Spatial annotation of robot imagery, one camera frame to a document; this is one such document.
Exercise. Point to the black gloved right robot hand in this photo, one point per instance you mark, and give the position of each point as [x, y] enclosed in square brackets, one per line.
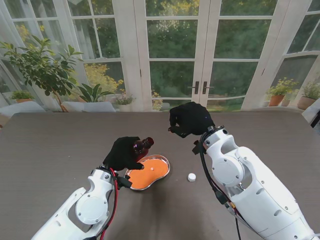
[192, 117]

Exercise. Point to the kidney steel tray orange liner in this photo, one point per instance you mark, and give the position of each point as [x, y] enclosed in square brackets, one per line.
[156, 176]

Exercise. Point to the white panel with black frame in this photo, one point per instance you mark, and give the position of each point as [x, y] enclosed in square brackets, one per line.
[312, 112]

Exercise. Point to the white ribbed bottle cap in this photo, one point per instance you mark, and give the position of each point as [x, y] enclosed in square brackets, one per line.
[191, 177]

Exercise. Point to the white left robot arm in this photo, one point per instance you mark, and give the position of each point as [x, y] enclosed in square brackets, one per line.
[91, 207]

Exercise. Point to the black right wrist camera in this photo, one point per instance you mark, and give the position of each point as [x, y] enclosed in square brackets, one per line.
[196, 147]

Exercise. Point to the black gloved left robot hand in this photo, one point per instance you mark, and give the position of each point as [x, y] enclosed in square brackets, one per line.
[122, 153]

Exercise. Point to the printed garden window backdrop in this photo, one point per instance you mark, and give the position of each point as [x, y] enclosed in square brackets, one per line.
[172, 50]

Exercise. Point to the red transparent sample bottle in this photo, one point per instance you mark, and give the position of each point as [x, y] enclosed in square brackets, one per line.
[140, 150]

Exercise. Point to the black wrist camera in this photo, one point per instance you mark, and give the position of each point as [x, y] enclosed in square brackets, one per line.
[125, 182]
[196, 147]

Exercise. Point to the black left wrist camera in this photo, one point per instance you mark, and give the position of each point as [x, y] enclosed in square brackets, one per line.
[125, 182]

